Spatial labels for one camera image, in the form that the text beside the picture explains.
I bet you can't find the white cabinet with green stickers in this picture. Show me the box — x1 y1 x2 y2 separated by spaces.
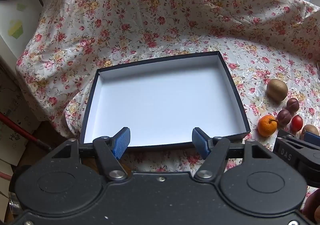
0 0 49 68

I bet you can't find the red cherry tomato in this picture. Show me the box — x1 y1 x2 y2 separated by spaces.
291 115 304 132

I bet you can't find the brown kiwi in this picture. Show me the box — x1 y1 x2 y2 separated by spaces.
301 124 319 140
266 79 288 102

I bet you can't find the black box with white interior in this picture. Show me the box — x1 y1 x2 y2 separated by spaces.
79 51 251 158

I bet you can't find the small orange mandarin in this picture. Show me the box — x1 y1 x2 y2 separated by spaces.
258 114 279 137

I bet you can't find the floral cloth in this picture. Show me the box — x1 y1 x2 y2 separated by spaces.
15 0 320 199

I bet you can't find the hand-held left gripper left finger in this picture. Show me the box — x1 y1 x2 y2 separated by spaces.
32 127 131 182

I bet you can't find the person's right hand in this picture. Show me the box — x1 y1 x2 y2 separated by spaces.
302 188 320 225

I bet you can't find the red stick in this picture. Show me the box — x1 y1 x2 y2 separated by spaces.
0 112 52 151

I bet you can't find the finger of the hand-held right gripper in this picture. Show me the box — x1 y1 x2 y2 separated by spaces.
277 129 320 151

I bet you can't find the dark red plum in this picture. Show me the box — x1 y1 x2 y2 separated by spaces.
286 98 300 113
277 109 292 125

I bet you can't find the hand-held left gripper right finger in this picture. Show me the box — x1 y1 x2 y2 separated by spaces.
192 127 274 182

